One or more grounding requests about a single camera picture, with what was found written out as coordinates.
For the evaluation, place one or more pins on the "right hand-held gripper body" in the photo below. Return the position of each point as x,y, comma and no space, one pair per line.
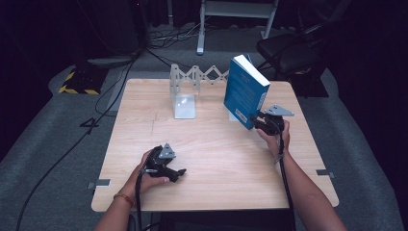
272,120

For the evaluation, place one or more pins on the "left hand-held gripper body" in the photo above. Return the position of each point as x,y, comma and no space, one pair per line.
160,163

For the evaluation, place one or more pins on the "blue book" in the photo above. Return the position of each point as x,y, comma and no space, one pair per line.
245,91

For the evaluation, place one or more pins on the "white expandable book rack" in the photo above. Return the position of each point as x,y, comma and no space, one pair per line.
189,89

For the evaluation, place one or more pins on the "person's right hand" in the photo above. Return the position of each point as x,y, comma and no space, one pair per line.
275,141

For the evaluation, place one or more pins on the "person's left hand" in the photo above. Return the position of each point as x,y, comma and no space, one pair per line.
144,181

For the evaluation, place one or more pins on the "grey tape strip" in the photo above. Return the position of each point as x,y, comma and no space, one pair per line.
99,183
324,173

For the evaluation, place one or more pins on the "black chair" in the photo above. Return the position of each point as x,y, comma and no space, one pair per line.
290,51

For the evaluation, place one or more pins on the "yellow black striped base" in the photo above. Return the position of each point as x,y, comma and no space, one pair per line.
81,80

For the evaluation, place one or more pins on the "white metal stand frame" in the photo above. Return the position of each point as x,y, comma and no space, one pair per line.
235,19

